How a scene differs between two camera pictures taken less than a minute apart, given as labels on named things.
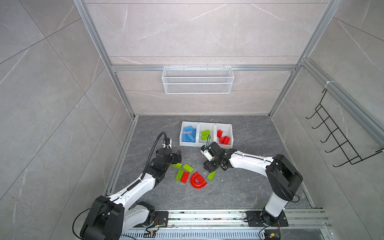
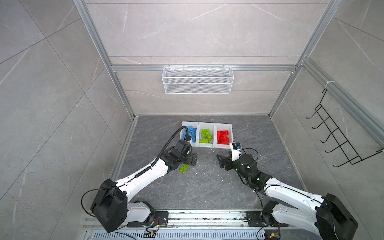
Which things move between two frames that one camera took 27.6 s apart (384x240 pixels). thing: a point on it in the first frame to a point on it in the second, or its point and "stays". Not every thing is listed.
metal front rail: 227,224 stays
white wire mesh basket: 197,80 stays
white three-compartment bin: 196,134 stays
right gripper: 208,166 to 224,159
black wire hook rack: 344,144 stays
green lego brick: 179,174 to 184,168
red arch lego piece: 197,181 to 222,137
